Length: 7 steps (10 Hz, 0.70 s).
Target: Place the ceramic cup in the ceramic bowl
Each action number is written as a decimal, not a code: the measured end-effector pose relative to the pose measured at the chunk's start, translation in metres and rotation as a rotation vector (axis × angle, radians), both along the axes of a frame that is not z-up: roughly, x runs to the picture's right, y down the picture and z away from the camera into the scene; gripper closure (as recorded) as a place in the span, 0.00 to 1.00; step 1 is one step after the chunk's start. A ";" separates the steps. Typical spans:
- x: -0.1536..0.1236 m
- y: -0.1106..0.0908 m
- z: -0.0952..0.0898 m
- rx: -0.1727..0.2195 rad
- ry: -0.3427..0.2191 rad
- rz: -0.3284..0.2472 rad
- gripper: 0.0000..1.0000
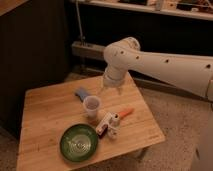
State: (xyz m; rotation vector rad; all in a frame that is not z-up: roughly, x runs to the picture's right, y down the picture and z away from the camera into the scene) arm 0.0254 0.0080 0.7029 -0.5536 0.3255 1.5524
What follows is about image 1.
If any grey metal rail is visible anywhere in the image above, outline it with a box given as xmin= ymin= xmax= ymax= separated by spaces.
xmin=71 ymin=41 xmax=105 ymax=61

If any white ceramic cup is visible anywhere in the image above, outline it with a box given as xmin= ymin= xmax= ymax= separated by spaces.
xmin=83 ymin=96 xmax=101 ymax=119

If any small white bottle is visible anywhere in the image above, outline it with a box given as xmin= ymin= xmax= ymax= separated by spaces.
xmin=107 ymin=114 xmax=120 ymax=139

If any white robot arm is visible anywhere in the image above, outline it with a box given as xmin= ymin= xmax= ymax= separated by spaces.
xmin=103 ymin=37 xmax=213 ymax=101

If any orange carrot toy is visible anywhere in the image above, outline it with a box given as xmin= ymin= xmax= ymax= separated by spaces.
xmin=118 ymin=108 xmax=134 ymax=118

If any wooden table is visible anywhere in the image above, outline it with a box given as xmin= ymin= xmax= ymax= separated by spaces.
xmin=16 ymin=76 xmax=165 ymax=171

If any blue cloth object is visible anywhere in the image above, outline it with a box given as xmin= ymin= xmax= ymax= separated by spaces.
xmin=75 ymin=87 xmax=89 ymax=101

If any cluttered white shelf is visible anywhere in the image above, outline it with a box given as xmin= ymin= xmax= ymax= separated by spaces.
xmin=70 ymin=0 xmax=213 ymax=21

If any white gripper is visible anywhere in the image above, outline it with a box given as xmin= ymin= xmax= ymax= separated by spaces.
xmin=99 ymin=71 xmax=124 ymax=95

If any metal pole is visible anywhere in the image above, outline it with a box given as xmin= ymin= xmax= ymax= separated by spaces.
xmin=75 ymin=0 xmax=85 ymax=45

